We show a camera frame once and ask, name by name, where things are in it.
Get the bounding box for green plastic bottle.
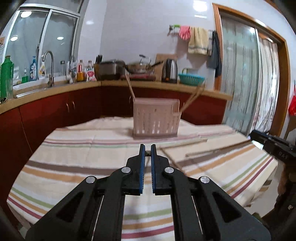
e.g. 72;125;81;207
1;55;14;99

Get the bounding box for white spray cleaner bottle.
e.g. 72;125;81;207
38;60;46;79

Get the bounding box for wooden countertop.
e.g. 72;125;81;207
0;80;233;115

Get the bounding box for blue detergent bottle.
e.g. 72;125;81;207
30;56;37;81

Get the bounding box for wooden cutting board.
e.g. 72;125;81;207
154;53;178;82

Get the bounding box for dark hanging cloth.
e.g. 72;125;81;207
207;31;222;78

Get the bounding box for red induction cooktop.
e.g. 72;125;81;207
128;74;156;81

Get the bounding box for chopsticks in holder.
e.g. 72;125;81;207
125;73;135;100
179;83;205;113

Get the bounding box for small green soap bottle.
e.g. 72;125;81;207
22;68;29;83

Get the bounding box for red kitchen cabinets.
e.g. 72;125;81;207
1;86;227;208

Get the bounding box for glass sliding door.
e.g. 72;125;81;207
212;4;290;136

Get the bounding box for wooden chopstick horizontal top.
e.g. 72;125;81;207
157;138;208;149

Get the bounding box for striped tablecloth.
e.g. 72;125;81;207
7;118;278;228

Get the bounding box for kitchen window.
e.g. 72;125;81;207
1;1;83;84

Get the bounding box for steel kitchen faucet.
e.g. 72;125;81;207
42;51;55;88

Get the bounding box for pink perforated utensil holder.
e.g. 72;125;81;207
133;98;181;138

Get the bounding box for pink rubber glove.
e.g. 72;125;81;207
179;26;191;41

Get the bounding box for yellow hanging towel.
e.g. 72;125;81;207
188;27;209;55

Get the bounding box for chopsticks in holder left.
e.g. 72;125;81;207
125;73;135;100

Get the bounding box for orange oil bottle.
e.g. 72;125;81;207
76;60;86;82

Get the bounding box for red white snack bag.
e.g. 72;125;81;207
86;60;97;81

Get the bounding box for steel rice cooker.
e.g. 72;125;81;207
99;59;125;80

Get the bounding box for chopsticks in holder right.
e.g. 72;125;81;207
179;83;205;113

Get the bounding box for steel electric kettle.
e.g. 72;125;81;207
161;59;178;84

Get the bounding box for teal plastic basket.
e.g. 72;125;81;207
179;73;205;86

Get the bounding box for steel wok with lid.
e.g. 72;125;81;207
125;54;164;74

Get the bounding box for knife block with knives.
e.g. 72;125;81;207
93;55;102;80

